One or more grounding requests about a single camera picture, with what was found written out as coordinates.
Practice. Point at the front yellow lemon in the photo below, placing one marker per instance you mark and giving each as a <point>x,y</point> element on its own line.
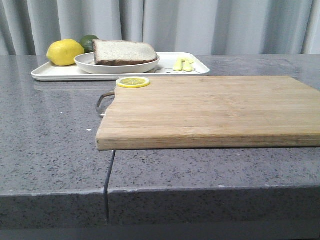
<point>63,52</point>

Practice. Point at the grey curtain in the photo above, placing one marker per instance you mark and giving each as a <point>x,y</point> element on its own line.
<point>200,27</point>

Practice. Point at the wooden cutting board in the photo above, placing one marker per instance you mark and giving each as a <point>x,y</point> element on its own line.
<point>212,112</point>

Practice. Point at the lemon slice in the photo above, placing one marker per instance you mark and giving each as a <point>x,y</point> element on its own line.
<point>132,82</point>

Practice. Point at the yellow plastic knife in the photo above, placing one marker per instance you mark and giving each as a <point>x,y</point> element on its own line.
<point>187,64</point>

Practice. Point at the green lime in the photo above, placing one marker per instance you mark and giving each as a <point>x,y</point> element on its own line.
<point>87,43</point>

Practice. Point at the white bear tray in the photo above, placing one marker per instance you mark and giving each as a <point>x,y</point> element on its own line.
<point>49,72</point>

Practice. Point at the bread slice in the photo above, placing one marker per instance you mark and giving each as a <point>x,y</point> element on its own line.
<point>122,53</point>

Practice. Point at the metal board handle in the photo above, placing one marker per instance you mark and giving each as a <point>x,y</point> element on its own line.
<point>100,100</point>

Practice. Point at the white round plate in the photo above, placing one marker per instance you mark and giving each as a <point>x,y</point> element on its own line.
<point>86,62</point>

